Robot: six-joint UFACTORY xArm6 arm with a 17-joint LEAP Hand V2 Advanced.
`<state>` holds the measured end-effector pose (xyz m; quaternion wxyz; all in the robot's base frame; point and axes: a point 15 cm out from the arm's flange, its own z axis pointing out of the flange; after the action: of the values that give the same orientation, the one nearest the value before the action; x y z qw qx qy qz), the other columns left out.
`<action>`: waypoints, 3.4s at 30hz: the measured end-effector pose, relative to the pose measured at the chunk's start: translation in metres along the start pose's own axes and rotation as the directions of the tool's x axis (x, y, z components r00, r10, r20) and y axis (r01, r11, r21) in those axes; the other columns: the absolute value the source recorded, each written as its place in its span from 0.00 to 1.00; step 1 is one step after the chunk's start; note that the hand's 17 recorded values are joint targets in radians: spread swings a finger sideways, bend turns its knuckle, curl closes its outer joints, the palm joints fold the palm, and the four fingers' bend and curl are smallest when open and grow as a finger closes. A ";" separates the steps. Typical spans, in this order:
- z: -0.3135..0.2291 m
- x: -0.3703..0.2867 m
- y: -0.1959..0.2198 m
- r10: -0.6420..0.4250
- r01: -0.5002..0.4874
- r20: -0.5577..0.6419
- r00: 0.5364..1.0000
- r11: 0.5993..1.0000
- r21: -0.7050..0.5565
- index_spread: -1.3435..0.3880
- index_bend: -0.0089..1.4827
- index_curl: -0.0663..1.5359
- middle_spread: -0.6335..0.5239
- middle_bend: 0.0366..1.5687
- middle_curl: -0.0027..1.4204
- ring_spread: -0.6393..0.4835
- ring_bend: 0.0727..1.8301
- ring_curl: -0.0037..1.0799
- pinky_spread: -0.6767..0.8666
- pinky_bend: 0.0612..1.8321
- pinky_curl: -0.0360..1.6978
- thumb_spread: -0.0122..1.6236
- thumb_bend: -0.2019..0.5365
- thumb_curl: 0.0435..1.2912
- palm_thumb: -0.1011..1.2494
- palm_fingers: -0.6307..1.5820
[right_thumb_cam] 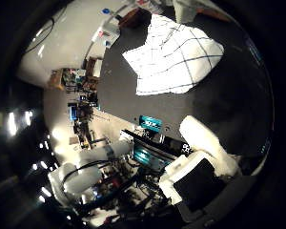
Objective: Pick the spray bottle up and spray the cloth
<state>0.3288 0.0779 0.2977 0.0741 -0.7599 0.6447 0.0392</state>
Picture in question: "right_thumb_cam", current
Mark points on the white planter pot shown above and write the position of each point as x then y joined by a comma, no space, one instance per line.
184,10

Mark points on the wooden shelf with clutter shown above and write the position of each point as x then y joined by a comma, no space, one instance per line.
74,78

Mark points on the white cloth with blue checks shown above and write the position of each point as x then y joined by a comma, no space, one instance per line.
171,60

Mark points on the round wooden board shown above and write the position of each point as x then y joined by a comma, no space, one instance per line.
133,17

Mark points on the white cardboard boxes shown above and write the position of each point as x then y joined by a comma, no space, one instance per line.
105,33

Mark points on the teal label plate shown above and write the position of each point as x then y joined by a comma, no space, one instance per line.
151,123

